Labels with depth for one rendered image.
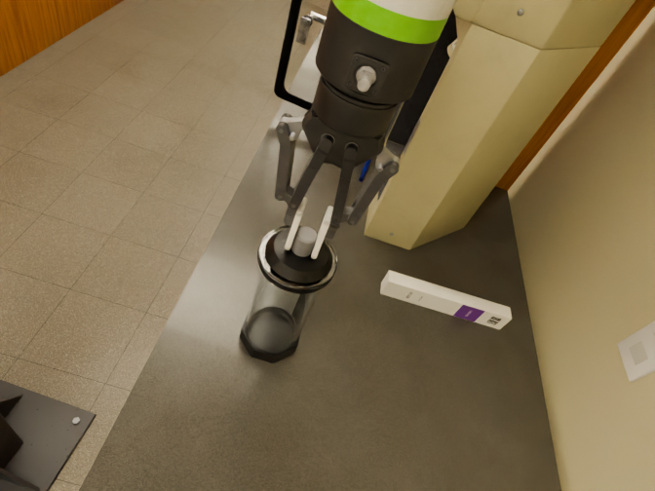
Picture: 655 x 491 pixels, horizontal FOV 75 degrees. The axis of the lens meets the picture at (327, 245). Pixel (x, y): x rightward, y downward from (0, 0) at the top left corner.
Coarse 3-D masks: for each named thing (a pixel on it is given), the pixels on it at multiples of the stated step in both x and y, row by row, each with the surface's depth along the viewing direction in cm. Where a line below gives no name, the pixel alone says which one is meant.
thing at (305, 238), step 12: (300, 228) 54; (276, 240) 56; (300, 240) 53; (312, 240) 53; (276, 252) 54; (288, 252) 55; (300, 252) 54; (324, 252) 57; (276, 264) 54; (288, 264) 54; (300, 264) 54; (312, 264) 55; (324, 264) 55; (288, 276) 54; (300, 276) 54; (312, 276) 54; (324, 276) 56
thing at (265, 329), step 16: (336, 256) 59; (272, 272) 54; (256, 288) 61; (272, 288) 56; (304, 288) 54; (256, 304) 62; (272, 304) 59; (288, 304) 58; (304, 304) 59; (256, 320) 64; (272, 320) 61; (288, 320) 61; (304, 320) 64; (256, 336) 66; (272, 336) 64; (288, 336) 65; (272, 352) 68
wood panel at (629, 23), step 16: (640, 0) 86; (624, 16) 89; (640, 16) 88; (624, 32) 91; (608, 48) 94; (592, 64) 97; (576, 80) 99; (592, 80) 99; (576, 96) 102; (560, 112) 105; (544, 128) 109; (528, 144) 113; (528, 160) 116; (512, 176) 121
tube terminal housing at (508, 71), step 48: (528, 0) 58; (576, 0) 58; (624, 0) 66; (480, 48) 64; (528, 48) 63; (576, 48) 69; (432, 96) 72; (480, 96) 69; (528, 96) 72; (384, 144) 111; (432, 144) 77; (480, 144) 75; (384, 192) 87; (432, 192) 84; (480, 192) 94; (384, 240) 96; (432, 240) 100
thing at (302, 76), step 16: (304, 0) 95; (320, 0) 94; (304, 16) 97; (320, 16) 96; (320, 32) 99; (304, 48) 102; (304, 64) 105; (288, 80) 109; (304, 80) 108; (304, 96) 111
